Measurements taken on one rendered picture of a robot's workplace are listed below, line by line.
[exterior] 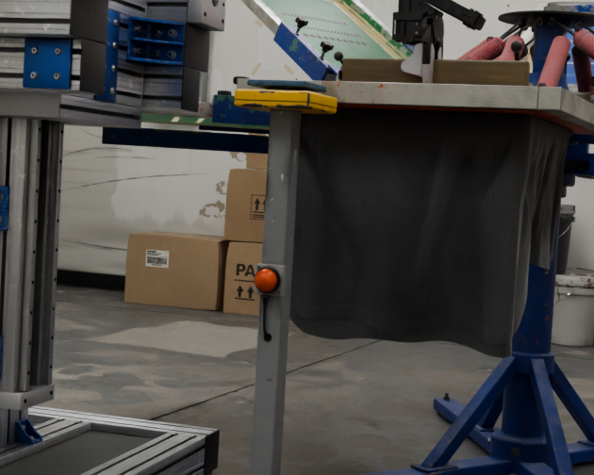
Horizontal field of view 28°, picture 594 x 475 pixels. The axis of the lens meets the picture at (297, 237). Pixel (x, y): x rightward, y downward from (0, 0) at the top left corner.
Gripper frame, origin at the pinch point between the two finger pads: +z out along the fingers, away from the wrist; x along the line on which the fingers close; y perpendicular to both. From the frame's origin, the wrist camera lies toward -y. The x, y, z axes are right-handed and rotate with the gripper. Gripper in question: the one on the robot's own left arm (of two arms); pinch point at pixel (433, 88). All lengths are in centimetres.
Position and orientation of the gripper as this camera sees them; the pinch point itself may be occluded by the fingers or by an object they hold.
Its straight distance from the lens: 225.5
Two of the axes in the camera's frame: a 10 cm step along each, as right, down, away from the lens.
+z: -0.2, 10.0, 0.4
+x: -3.7, 0.3, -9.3
